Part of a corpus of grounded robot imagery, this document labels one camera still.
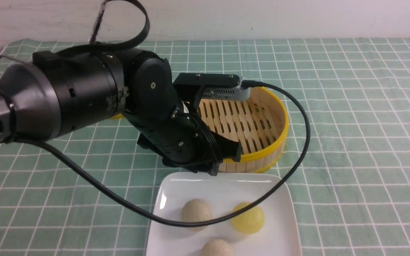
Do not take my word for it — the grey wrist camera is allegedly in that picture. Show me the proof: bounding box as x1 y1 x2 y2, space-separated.
173 73 251 108

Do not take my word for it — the yellow bamboo steamer basket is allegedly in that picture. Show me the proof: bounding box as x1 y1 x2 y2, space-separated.
199 87 289 173

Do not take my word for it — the black camera cable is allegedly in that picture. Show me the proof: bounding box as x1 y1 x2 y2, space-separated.
0 0 311 227

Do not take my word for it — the white square plate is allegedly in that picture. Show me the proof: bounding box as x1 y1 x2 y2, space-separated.
146 172 302 256

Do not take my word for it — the beige steamed bun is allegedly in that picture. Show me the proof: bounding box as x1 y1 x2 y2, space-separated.
200 239 234 256
181 199 213 222

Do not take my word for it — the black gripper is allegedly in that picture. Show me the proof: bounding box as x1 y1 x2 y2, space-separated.
137 109 242 176

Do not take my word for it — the yellow steamed bun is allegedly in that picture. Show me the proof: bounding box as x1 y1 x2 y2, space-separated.
230 206 266 235

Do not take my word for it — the yellow bamboo steamer lid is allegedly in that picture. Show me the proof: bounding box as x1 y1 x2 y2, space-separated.
110 113 124 119

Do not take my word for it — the green checkered tablecloth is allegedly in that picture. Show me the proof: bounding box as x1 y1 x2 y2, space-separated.
0 38 410 256

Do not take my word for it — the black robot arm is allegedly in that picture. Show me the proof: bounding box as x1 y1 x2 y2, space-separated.
0 49 242 176

